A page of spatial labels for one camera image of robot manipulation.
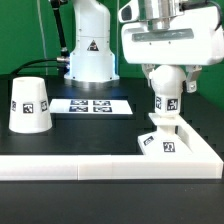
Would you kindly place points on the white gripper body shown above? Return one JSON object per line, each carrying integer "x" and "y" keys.
{"x": 192, "y": 39}

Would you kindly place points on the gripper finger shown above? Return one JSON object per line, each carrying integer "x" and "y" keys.
{"x": 193, "y": 72}
{"x": 147, "y": 71}

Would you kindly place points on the white lamp bulb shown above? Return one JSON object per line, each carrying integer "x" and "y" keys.
{"x": 167, "y": 83}

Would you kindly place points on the white lamp base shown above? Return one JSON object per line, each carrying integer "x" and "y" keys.
{"x": 164, "y": 140}

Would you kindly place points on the white lamp shade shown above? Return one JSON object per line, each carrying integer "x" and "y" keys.
{"x": 29, "y": 110}

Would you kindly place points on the white marker tag plate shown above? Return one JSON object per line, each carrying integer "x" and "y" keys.
{"x": 85, "y": 106}

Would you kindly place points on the white L-shaped corner fence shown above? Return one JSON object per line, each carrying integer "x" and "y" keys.
{"x": 202, "y": 163}

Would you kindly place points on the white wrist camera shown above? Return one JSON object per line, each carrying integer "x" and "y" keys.
{"x": 134, "y": 10}

